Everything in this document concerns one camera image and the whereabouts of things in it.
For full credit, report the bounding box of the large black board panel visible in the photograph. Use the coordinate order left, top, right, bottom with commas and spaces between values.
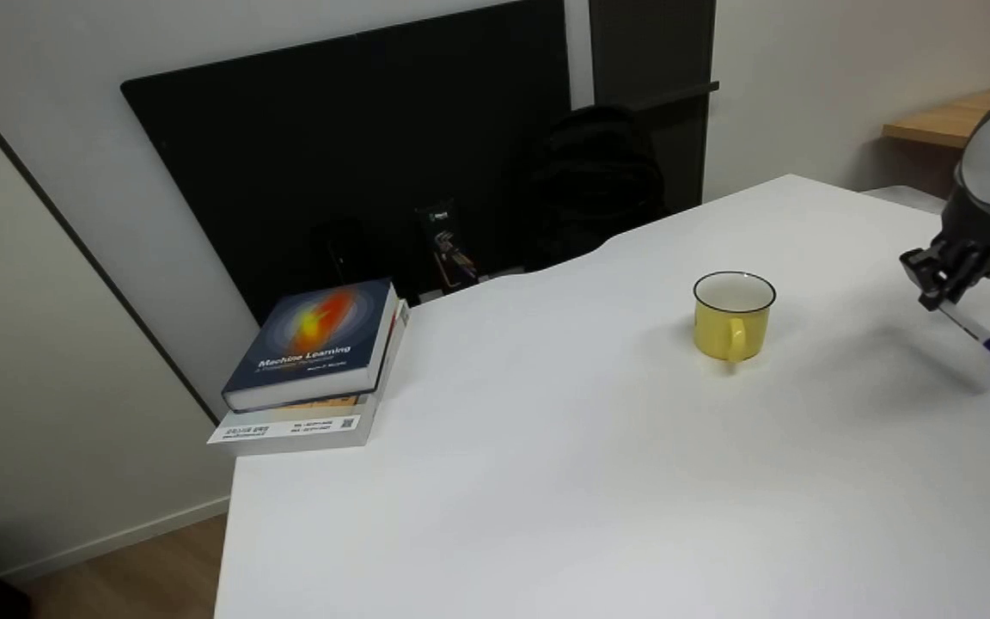
116, 0, 575, 326

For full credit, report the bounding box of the small black camera stand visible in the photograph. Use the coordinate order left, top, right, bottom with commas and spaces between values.
417, 199, 486, 295

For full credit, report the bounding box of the blue hardcover book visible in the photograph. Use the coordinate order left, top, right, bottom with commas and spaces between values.
221, 277, 407, 418

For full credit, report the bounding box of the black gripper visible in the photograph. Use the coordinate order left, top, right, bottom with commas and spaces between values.
896, 217, 990, 318

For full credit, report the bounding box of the yellow enamel mug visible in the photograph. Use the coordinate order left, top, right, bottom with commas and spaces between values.
690, 270, 779, 372

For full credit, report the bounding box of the stack of books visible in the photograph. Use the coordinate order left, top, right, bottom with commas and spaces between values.
207, 300, 414, 455

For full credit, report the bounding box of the wooden desk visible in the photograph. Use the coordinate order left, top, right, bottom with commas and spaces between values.
881, 86, 990, 156

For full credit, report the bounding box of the dark door panel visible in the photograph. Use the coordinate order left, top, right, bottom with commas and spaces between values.
587, 0, 718, 217

